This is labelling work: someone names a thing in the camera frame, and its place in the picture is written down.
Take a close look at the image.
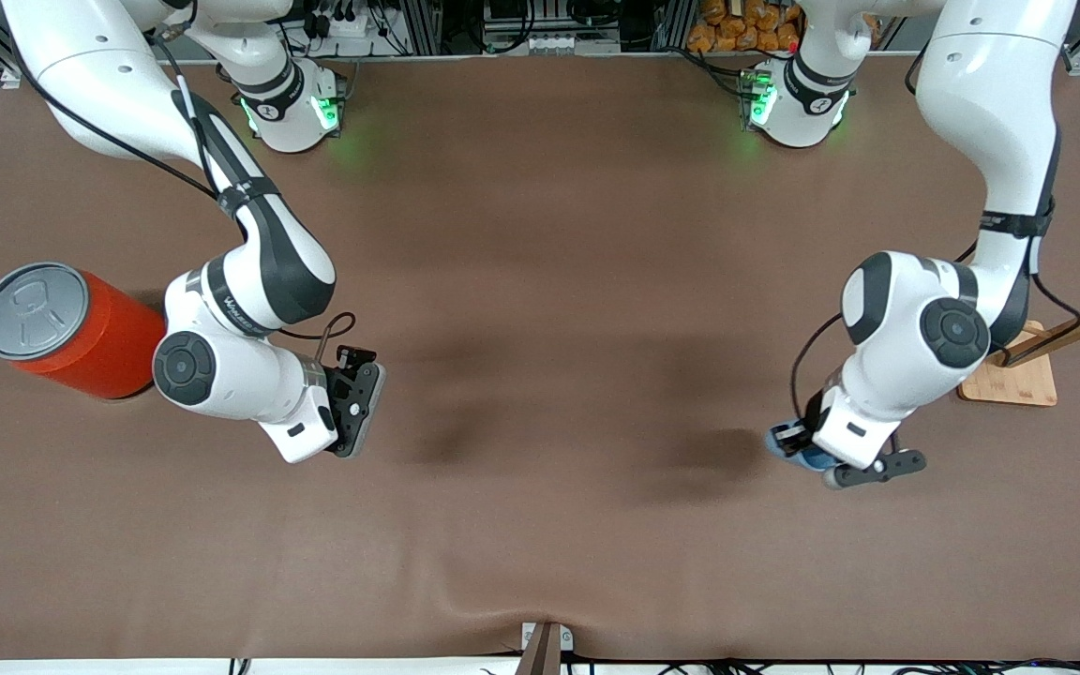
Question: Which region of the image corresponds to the white connector block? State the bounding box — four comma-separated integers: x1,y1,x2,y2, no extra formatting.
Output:
523,33,623,55

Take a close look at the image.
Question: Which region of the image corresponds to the wooden mug tree stand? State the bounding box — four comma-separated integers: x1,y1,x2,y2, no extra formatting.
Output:
957,251,1080,408

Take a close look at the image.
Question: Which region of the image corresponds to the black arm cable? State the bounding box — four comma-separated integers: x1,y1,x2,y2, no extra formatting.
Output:
6,28,359,367
788,37,1080,425

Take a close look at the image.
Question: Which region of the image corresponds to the light blue plastic cup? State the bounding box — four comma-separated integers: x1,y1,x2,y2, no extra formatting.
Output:
764,427,843,473

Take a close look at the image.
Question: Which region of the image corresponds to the white power strip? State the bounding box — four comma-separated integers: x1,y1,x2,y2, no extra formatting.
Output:
310,7,382,40

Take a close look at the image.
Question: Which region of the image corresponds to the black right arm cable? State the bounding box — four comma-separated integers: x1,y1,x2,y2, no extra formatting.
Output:
6,28,359,367

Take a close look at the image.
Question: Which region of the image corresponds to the orange snack bags pile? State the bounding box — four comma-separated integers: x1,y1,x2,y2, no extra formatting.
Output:
687,0,803,53

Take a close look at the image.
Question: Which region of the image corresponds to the orange can with grey lid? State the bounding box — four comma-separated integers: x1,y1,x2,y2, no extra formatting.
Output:
0,262,170,402

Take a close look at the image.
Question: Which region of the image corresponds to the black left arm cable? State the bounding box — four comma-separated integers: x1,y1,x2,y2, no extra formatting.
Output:
788,37,1080,425

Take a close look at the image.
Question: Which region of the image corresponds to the grey bracket with brown post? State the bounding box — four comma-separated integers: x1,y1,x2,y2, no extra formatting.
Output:
514,621,575,675

